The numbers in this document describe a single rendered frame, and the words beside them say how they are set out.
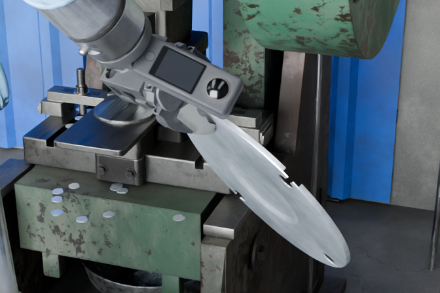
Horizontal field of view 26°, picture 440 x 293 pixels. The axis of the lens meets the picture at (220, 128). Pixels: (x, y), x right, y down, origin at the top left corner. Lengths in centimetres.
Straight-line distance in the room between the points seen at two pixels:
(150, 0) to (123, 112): 22
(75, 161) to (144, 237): 23
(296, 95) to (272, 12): 65
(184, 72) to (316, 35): 56
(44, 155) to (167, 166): 27
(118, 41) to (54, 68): 243
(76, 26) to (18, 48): 253
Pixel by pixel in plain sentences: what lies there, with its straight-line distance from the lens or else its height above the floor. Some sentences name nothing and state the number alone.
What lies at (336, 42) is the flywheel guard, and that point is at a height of 101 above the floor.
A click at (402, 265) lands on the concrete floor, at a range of 290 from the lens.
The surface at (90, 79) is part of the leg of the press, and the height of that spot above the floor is 70.
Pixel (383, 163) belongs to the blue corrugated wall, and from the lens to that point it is 314.
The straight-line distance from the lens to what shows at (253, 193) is 129.
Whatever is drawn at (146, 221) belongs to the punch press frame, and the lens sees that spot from 182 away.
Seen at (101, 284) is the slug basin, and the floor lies 38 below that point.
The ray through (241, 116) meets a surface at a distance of 191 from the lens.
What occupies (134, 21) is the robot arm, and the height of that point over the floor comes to 120.
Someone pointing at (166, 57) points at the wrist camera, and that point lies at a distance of 102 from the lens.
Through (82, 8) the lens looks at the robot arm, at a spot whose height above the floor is 123.
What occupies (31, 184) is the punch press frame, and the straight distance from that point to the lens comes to 191.
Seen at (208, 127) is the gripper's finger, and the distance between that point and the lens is 113.
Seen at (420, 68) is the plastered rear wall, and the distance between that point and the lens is 304.
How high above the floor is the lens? 149
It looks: 23 degrees down
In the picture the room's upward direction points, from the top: straight up
